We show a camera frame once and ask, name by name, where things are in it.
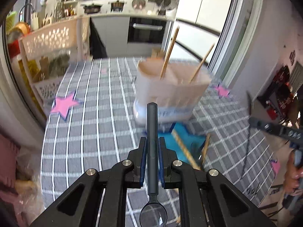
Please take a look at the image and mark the black kitchen faucet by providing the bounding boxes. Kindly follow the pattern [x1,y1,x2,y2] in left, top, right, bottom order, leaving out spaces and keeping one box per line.
[18,3,35,24]

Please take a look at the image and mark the brown cooking pot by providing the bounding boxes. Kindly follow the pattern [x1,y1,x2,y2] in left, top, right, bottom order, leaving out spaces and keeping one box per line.
[109,0,125,12]

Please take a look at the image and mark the pink star sticker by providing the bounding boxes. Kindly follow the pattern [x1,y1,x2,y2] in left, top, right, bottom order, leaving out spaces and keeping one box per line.
[214,85,230,97]
[50,92,81,120]
[270,159,281,177]

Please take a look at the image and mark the black frying pan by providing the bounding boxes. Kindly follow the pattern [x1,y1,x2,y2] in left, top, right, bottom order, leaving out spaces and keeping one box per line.
[81,3,102,14]

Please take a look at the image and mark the pink chair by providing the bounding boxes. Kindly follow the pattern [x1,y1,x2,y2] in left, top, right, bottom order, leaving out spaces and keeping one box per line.
[0,135,20,195]

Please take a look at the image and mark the plain wooden chopstick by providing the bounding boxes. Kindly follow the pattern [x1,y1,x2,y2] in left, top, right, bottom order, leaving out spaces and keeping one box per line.
[202,134,211,164]

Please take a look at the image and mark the grey checked tablecloth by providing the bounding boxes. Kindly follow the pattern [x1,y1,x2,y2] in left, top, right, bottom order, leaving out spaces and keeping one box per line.
[41,57,275,207]

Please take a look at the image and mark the blue star sticker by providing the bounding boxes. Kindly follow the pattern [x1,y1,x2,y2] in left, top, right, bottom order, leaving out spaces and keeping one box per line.
[158,122,207,166]

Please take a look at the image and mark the beige plastic utensil holder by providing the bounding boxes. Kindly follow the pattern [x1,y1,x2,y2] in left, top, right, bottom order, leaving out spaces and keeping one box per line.
[133,58,212,126]

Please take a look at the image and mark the patterned bamboo chopstick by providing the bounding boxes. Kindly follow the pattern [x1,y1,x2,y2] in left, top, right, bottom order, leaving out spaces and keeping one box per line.
[172,129,201,170]

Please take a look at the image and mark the light wooden chopstick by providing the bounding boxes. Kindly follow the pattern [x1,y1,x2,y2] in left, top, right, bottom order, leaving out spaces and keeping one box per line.
[160,27,180,79]

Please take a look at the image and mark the green plastic basket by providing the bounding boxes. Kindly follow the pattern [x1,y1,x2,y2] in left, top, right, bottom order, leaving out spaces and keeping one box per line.
[5,11,17,32]

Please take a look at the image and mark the black built-in oven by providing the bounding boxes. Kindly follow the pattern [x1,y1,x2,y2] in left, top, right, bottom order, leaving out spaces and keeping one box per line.
[127,17,167,44]

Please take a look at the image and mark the beige plastic storage rack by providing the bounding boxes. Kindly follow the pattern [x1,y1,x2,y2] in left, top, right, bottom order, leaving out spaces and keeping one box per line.
[18,16,90,114]

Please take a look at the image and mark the person's right hand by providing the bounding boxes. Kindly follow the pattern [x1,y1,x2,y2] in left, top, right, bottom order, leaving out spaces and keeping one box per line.
[283,150,302,196]

